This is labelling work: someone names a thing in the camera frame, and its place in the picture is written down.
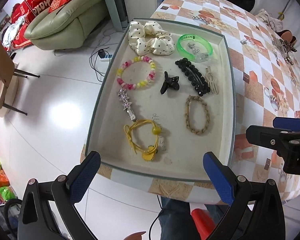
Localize yellow cord hair tie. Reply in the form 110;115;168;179
123;119;163;162

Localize cream bow hair clip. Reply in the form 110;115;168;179
205;66;218;94

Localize black beaded hair clip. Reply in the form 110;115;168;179
175;57;211;96

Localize beige braided bracelet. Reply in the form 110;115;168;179
184;95;211;136

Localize silver star hair clip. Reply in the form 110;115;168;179
117;88;138;122

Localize green translucent bangle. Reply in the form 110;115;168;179
177;34;213;63

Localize small black claw clip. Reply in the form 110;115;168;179
160;71;180;95

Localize silver chain earrings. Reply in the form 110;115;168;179
187;43;200;55

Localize pink yellow bead bracelet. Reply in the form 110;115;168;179
116;55;157;90

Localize cream polka dot scrunchie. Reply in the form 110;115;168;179
128;21;175;56

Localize grey jewelry tray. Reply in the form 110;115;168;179
87;20;236;182

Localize leopard print bow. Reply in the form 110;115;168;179
280;39;297;53

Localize brown slipper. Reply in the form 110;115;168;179
276;30;296;43

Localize small silver charm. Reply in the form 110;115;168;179
240;39;248;45

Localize pink clothes pile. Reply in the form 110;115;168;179
255;9;283;32

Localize yellow hanger hook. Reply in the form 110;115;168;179
277;12;285;21

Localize beige chair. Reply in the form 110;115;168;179
0;41;40;118

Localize white power strip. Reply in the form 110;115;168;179
97;49;113;62

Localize green leather sofa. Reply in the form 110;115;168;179
24;0;108;50

